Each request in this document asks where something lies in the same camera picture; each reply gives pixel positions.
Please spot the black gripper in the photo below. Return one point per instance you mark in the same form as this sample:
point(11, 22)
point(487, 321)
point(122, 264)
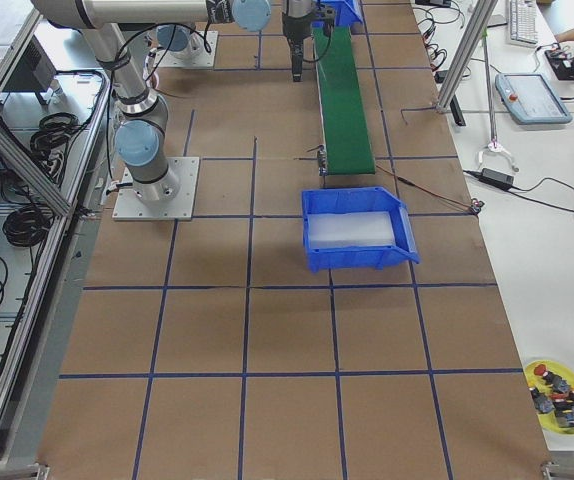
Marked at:
point(294, 25)

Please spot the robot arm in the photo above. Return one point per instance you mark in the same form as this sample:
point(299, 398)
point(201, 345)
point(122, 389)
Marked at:
point(180, 41)
point(140, 140)

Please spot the yellow plate with buttons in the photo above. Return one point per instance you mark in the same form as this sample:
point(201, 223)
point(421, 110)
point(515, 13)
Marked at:
point(551, 386)

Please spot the blue bin left side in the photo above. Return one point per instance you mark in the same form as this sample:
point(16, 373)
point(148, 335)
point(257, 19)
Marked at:
point(347, 12)

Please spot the blue bin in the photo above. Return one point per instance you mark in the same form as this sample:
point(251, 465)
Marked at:
point(347, 12)
point(352, 200)

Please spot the green conveyor belt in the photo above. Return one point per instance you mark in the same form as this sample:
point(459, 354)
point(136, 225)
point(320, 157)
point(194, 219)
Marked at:
point(346, 148)

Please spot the blue bin right side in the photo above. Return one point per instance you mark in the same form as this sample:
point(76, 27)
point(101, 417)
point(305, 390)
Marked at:
point(352, 200)

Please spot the white foam pad right bin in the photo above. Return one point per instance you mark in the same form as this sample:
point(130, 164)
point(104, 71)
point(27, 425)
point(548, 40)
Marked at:
point(360, 229)

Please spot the white keyboard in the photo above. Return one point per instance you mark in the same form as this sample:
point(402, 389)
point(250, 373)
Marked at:
point(521, 22)

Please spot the teach pendant tablet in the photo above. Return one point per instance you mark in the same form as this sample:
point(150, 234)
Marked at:
point(530, 99)

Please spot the black power adapter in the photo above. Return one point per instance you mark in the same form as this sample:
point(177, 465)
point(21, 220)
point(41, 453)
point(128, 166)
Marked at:
point(496, 179)

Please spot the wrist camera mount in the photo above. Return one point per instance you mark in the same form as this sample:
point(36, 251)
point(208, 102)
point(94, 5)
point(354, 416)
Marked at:
point(325, 18)

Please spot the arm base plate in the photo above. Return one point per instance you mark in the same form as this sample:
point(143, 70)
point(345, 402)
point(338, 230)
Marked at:
point(171, 198)
point(203, 61)

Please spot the aluminium frame post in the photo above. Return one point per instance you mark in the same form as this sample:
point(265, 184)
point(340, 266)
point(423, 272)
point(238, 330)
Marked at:
point(471, 36)

